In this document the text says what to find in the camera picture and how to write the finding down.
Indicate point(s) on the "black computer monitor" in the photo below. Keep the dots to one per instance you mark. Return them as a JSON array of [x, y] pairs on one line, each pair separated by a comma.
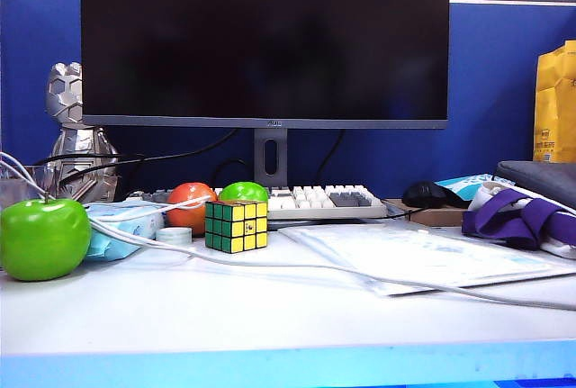
[[270, 46]]

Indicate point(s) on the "silver faceted figurine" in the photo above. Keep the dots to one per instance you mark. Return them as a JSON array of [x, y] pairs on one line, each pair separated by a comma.
[[76, 140]]

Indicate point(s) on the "green apple without stem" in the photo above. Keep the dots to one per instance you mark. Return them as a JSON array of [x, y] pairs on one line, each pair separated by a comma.
[[243, 191]]

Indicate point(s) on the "faceted clear plastic cup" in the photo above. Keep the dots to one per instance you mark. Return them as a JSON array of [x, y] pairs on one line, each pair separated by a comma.
[[18, 185]]

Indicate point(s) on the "white and grey keyboard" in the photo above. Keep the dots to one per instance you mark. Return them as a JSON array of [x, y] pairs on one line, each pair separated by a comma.
[[315, 205]]

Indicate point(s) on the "black computer mouse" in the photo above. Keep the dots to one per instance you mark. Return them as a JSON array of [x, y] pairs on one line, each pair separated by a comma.
[[427, 194]]

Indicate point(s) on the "light blue wet wipes pack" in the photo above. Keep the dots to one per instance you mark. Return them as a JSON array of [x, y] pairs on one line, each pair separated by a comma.
[[117, 230]]

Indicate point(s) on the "Rubik's cube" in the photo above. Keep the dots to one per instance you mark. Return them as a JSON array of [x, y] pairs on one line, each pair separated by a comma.
[[234, 226]]

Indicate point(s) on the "light blue printed package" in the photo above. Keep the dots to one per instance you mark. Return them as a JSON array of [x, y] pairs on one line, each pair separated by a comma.
[[468, 181]]

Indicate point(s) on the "orange-red round fruit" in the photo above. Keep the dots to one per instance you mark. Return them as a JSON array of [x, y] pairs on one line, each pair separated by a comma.
[[189, 217]]

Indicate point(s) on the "large green apple with stem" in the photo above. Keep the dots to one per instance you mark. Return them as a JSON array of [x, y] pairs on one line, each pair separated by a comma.
[[45, 239]]

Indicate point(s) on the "brown cardboard box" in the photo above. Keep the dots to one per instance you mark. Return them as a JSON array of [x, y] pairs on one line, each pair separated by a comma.
[[436, 217]]

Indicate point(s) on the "light blue tape roll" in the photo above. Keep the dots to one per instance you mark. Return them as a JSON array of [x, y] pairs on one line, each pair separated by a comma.
[[173, 236]]

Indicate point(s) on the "white cloth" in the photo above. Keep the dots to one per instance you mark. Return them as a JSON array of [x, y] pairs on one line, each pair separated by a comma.
[[486, 192]]

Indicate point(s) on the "yellow paper bag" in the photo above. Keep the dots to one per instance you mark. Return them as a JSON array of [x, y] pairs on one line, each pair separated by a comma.
[[558, 104]]

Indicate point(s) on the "document in clear sleeve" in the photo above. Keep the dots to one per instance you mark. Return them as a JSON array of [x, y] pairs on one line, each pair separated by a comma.
[[427, 257]]

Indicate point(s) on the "dark grey laptop bag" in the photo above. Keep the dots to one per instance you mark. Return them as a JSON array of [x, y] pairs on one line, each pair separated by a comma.
[[544, 178]]

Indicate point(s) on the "purple cloth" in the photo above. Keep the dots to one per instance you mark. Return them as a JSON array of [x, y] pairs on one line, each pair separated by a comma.
[[517, 221]]

